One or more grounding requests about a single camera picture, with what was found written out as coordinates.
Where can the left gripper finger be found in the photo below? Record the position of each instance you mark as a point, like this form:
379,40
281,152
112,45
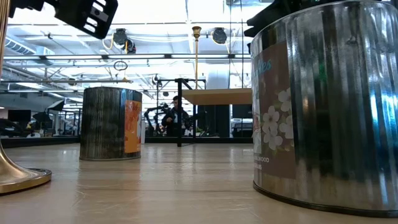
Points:
26,4

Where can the tall gold candlestick holder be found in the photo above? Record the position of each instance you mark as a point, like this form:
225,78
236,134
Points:
196,56

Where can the orange candle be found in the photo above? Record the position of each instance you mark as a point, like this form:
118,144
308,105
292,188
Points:
105,124

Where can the short gold candlestick holder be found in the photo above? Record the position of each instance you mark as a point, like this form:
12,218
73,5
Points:
18,180

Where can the background black robot arm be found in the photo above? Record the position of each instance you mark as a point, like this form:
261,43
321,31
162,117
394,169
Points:
152,112

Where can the black studio lamp shade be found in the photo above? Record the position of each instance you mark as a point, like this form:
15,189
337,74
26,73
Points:
56,105

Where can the wooden shelf with black legs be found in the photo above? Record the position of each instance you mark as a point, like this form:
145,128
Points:
217,96

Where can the background dark monitor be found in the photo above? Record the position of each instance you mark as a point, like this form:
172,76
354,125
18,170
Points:
19,115

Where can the large tin can floral label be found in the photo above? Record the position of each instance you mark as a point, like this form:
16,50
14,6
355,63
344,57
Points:
326,124

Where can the white pot with plant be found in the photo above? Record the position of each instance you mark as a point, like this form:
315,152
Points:
143,130

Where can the person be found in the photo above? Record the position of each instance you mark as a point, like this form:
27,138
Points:
174,119

